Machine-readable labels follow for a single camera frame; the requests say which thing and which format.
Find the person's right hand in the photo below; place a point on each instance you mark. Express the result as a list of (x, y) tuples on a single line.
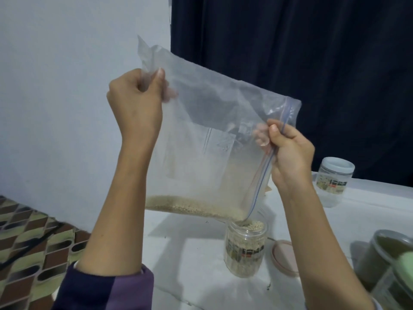
[(293, 158)]

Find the transparent jar blue lid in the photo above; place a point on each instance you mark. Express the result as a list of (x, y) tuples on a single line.
[(334, 180)]

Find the person's left forearm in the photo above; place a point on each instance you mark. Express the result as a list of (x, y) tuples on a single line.
[(119, 216)]

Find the pink round lid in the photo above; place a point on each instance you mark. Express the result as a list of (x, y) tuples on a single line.
[(286, 258)]

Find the green round lid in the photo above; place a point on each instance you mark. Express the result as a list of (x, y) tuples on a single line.
[(405, 268)]

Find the person's left hand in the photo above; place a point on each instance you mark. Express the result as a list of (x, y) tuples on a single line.
[(139, 109)]

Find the pile of green beans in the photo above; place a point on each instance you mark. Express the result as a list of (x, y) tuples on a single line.
[(393, 245)]

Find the dark navy curtain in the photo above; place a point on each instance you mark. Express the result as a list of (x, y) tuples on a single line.
[(290, 61)]

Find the transparent jar green lid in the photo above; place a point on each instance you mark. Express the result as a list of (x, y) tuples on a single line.
[(393, 293)]

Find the transparent jar pink lid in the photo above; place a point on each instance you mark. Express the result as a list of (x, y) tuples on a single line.
[(245, 255)]

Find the clear bag with cream grains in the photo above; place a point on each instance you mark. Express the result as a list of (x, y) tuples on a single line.
[(213, 138)]

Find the person's right forearm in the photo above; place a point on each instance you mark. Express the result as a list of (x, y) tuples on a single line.
[(319, 255)]

